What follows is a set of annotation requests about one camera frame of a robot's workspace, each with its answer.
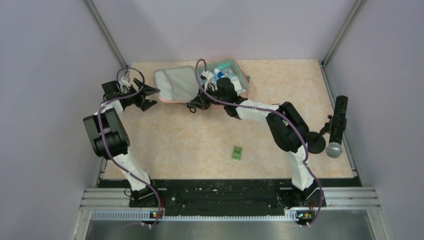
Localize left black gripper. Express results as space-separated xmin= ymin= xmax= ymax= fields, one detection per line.
xmin=120 ymin=77 xmax=160 ymax=111

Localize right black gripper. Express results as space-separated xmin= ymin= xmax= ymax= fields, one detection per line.
xmin=189 ymin=83 xmax=228 ymax=111

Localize white gauze packet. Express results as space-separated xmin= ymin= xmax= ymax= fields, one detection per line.
xmin=230 ymin=76 xmax=248 ymax=95

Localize clear bottle green label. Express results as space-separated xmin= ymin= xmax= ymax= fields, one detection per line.
xmin=213 ymin=68 xmax=226 ymax=81

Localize teal topped swab packet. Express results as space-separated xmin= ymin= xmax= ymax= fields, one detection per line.
xmin=217 ymin=62 xmax=234 ymax=73

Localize pink medicine kit case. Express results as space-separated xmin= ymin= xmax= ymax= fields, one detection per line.
xmin=153 ymin=57 xmax=251 ymax=106

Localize black medical scissors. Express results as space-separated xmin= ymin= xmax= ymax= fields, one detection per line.
xmin=186 ymin=102 xmax=201 ymax=114

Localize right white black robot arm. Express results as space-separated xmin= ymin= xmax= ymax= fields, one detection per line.
xmin=187 ymin=72 xmax=319 ymax=206

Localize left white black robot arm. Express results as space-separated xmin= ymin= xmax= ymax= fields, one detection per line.
xmin=82 ymin=78 xmax=161 ymax=207

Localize small green box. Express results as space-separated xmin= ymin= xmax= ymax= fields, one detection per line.
xmin=231 ymin=146 xmax=242 ymax=161

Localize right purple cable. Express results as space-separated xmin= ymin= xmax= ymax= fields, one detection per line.
xmin=194 ymin=58 xmax=324 ymax=228

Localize purple cable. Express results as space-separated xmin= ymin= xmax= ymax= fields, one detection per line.
xmin=194 ymin=58 xmax=324 ymax=228
xmin=96 ymin=67 xmax=165 ymax=229

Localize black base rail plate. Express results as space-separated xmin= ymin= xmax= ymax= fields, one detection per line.
xmin=99 ymin=178 xmax=360 ymax=218

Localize black stand with handle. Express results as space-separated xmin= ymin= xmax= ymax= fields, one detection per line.
xmin=306 ymin=95 xmax=348 ymax=154

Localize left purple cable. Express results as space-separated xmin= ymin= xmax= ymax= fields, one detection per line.
xmin=96 ymin=67 xmax=165 ymax=229

